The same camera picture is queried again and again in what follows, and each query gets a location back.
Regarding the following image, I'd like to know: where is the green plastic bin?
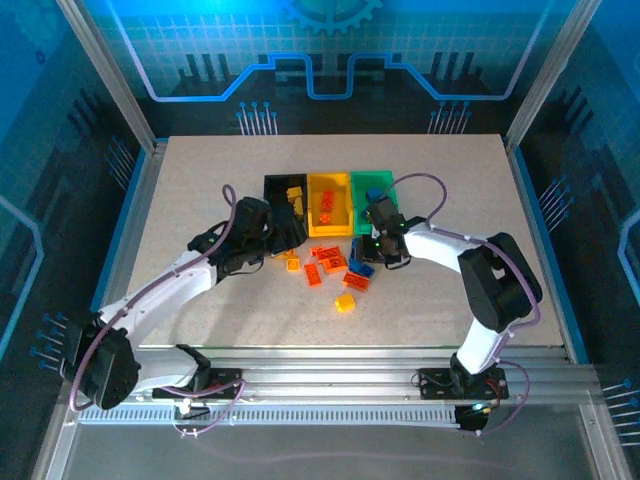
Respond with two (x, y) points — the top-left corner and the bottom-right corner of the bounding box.
(349, 169), (401, 236)

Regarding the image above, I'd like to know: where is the black plastic bin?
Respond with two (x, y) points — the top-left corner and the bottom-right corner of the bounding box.
(263, 172), (310, 241)

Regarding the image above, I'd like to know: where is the yellow plastic bin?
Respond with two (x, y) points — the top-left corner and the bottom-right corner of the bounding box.
(306, 171), (355, 238)

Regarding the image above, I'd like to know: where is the aluminium mounting beam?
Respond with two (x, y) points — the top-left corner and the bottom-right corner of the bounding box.
(64, 347), (601, 407)

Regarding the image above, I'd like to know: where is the black controller module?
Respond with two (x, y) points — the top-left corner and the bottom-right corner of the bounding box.
(455, 403), (490, 435)

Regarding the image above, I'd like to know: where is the grey bottom panel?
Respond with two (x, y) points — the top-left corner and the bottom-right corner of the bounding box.
(32, 399), (631, 480)

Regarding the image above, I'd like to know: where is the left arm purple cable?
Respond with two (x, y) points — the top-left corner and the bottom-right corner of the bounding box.
(68, 183), (239, 414)

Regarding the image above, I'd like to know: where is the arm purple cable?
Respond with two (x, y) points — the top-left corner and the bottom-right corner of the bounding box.
(382, 172), (544, 366)
(68, 183), (239, 414)

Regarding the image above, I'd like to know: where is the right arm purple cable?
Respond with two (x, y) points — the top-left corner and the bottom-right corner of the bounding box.
(382, 172), (544, 366)

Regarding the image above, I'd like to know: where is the aluminium table side rail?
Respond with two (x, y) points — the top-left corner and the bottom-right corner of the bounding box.
(92, 139), (169, 351)

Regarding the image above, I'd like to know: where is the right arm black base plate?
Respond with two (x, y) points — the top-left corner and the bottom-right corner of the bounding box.
(417, 367), (510, 401)

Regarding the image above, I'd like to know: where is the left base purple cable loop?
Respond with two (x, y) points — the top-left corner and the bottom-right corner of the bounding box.
(172, 368), (250, 440)

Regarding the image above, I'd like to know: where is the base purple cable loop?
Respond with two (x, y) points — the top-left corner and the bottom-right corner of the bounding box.
(474, 358), (532, 437)
(172, 368), (250, 440)

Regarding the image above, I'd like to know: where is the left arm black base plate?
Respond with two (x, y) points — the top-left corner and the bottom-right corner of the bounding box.
(152, 367), (245, 401)

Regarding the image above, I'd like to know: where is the slotted grey cable duct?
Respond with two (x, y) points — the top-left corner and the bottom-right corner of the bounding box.
(79, 407), (461, 426)

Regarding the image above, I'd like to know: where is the white cable connector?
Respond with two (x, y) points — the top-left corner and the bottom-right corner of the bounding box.
(173, 399), (211, 422)

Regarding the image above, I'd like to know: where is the aluminium frame post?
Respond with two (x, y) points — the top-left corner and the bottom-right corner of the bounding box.
(502, 0), (604, 154)
(55, 0), (160, 151)

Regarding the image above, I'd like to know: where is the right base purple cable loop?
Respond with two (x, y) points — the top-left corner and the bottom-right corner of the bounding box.
(474, 358), (532, 437)

